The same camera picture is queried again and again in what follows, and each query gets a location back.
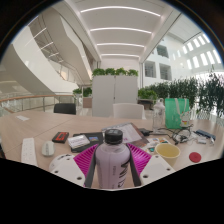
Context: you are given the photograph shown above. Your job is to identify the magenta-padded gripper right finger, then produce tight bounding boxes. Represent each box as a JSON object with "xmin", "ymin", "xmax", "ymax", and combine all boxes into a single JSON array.
[{"xmin": 127, "ymin": 143, "xmax": 177, "ymax": 188}]

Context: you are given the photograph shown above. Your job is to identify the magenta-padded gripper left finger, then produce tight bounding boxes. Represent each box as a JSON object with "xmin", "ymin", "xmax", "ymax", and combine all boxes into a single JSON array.
[{"xmin": 49, "ymin": 143, "xmax": 101, "ymax": 188}]

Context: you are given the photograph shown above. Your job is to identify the lilac bottle with black cap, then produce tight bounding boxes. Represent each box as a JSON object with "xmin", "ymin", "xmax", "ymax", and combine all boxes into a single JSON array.
[{"xmin": 94, "ymin": 128, "xmax": 132, "ymax": 190}]

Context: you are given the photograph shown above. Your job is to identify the clear water bottle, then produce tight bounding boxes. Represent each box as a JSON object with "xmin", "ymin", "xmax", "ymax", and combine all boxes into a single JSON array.
[{"xmin": 152, "ymin": 98, "xmax": 166, "ymax": 132}]

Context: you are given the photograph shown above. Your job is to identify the white computer mouse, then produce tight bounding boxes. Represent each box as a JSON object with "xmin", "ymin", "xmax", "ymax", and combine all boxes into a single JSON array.
[{"xmin": 48, "ymin": 153, "xmax": 76, "ymax": 172}]

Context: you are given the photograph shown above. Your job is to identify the pale yellow mug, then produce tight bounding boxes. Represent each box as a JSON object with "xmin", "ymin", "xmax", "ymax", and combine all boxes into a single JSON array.
[{"xmin": 154, "ymin": 143, "xmax": 182, "ymax": 168}]

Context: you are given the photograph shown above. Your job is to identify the colourful sticker sheet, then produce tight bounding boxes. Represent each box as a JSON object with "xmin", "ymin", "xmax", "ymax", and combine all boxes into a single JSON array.
[{"xmin": 146, "ymin": 137, "xmax": 170, "ymax": 154}]

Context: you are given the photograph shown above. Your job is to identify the small white oval device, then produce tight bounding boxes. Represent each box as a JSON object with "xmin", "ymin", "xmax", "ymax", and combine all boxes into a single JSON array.
[{"xmin": 41, "ymin": 140, "xmax": 56, "ymax": 157}]

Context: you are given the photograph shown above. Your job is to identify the white card box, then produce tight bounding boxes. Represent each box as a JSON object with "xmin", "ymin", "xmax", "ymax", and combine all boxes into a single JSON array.
[{"xmin": 67, "ymin": 134, "xmax": 91, "ymax": 150}]

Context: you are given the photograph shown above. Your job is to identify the small red black box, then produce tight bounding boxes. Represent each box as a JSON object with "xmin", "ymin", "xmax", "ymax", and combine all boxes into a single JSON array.
[{"xmin": 51, "ymin": 131, "xmax": 70, "ymax": 144}]

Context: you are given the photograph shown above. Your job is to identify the black power adapter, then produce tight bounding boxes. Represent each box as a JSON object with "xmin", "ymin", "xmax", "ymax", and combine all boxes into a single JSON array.
[{"xmin": 138, "ymin": 127, "xmax": 154, "ymax": 137}]

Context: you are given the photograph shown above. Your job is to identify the flat round red coaster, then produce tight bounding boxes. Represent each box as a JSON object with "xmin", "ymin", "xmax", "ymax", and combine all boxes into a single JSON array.
[{"xmin": 188, "ymin": 151, "xmax": 202, "ymax": 164}]

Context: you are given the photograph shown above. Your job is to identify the black folder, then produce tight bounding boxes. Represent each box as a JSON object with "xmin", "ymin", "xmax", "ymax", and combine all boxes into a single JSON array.
[{"xmin": 71, "ymin": 131, "xmax": 105, "ymax": 154}]

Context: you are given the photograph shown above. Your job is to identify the white power strip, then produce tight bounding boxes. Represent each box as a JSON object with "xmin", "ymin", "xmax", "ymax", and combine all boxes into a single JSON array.
[{"xmin": 20, "ymin": 137, "xmax": 39, "ymax": 167}]

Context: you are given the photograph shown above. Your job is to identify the brown-edged tablet with paper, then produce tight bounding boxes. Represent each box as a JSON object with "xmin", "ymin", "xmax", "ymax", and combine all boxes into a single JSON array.
[{"xmin": 101, "ymin": 122, "xmax": 150, "ymax": 148}]

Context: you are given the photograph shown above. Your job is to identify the green tote bag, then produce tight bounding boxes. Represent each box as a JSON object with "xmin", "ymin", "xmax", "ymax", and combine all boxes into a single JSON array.
[{"xmin": 164, "ymin": 97, "xmax": 191, "ymax": 130}]

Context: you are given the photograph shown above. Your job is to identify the black chair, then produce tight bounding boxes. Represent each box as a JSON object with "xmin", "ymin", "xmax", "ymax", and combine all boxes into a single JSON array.
[{"xmin": 53, "ymin": 102, "xmax": 77, "ymax": 115}]

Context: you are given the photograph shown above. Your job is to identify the white chair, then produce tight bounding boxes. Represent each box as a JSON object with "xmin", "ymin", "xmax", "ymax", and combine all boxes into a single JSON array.
[{"xmin": 112, "ymin": 102, "xmax": 147, "ymax": 120}]

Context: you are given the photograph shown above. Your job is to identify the white paper slip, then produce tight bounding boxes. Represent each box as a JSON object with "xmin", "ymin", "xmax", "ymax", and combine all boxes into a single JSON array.
[{"xmin": 15, "ymin": 114, "xmax": 31, "ymax": 122}]

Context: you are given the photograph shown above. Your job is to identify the brown planter with green plants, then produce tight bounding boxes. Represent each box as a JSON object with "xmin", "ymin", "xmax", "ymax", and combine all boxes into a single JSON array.
[{"xmin": 137, "ymin": 87, "xmax": 158, "ymax": 109}]

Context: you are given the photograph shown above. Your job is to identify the wooden handrail glass railing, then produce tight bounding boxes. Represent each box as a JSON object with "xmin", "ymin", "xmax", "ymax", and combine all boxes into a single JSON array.
[{"xmin": 0, "ymin": 94, "xmax": 79, "ymax": 114}]

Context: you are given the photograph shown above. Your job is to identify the green plant hedge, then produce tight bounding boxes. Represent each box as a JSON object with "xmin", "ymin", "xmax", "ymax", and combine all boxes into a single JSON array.
[{"xmin": 146, "ymin": 71, "xmax": 224, "ymax": 118}]

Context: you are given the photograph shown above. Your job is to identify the white cabinet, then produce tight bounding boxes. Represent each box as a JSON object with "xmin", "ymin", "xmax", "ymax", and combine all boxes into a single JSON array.
[{"xmin": 91, "ymin": 74, "xmax": 139, "ymax": 118}]

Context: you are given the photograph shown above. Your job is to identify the green plants on cabinet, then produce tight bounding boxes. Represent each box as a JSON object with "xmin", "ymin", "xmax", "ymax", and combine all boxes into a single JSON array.
[{"xmin": 91, "ymin": 67, "xmax": 139, "ymax": 78}]

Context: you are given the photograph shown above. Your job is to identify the ceiling light strips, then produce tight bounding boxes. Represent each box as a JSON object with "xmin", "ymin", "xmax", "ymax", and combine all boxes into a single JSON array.
[{"xmin": 79, "ymin": 4, "xmax": 163, "ymax": 59}]

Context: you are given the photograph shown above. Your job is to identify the black cables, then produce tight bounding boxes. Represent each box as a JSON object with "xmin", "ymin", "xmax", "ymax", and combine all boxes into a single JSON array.
[{"xmin": 156, "ymin": 125, "xmax": 198, "ymax": 144}]

